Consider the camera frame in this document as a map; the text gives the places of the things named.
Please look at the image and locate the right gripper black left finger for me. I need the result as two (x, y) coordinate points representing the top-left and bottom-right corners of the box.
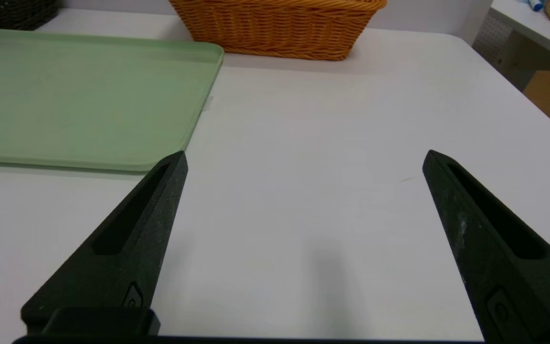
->
(20, 151), (189, 337)

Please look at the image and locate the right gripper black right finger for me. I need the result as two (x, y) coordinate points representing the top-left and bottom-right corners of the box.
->
(422, 150), (550, 344)

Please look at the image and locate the dark brown wicker basket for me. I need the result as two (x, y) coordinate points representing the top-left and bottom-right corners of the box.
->
(0, 0), (60, 31)

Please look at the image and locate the orange wicker basket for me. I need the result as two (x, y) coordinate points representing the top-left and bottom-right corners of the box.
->
(169, 0), (388, 61)

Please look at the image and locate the light green plastic tray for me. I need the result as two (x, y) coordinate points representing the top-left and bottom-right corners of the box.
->
(0, 28), (224, 172)

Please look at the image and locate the white side table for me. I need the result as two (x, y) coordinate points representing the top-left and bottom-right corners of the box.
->
(473, 0), (550, 91)

